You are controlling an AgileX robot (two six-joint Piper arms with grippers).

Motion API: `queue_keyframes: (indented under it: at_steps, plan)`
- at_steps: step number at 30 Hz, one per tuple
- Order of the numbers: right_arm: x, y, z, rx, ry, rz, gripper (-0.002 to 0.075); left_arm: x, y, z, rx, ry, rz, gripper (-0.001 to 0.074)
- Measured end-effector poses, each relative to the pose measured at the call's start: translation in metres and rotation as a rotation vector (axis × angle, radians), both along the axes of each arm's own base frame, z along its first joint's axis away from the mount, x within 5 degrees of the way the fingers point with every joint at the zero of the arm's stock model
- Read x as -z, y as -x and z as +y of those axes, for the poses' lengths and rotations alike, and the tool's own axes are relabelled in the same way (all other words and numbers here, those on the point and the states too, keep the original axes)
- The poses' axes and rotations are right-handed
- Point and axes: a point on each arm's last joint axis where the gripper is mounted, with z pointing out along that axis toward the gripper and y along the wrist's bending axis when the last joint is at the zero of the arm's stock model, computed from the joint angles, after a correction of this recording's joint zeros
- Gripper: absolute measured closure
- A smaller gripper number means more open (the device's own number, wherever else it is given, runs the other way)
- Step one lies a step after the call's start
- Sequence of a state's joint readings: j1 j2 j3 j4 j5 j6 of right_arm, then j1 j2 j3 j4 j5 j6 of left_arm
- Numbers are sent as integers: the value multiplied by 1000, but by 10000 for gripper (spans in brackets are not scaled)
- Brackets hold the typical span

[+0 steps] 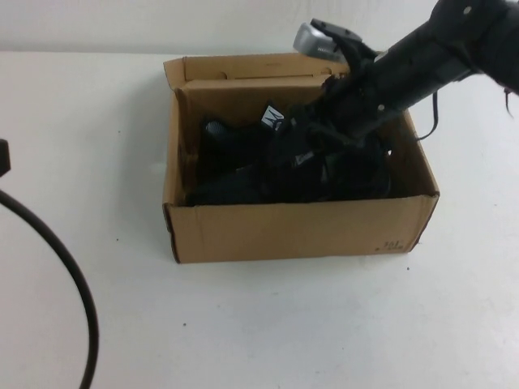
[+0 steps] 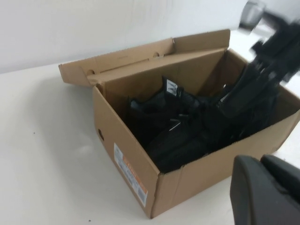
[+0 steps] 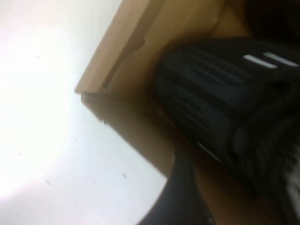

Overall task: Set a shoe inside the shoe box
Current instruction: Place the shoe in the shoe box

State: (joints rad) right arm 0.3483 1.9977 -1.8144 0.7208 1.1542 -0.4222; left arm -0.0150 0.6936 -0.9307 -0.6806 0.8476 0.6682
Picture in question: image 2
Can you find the brown cardboard shoe box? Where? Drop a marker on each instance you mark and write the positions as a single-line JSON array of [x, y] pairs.
[[117, 122]]

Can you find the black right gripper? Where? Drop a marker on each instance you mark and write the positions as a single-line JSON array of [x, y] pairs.
[[281, 47]]

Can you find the black sneaker with white stripes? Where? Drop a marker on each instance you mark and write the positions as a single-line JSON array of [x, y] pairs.
[[211, 131], [150, 112]]

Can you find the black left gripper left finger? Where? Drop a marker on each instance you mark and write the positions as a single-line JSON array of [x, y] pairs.
[[257, 199]]

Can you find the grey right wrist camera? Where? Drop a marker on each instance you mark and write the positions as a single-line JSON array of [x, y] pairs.
[[254, 11]]

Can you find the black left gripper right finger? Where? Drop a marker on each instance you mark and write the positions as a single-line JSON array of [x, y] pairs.
[[286, 171]]

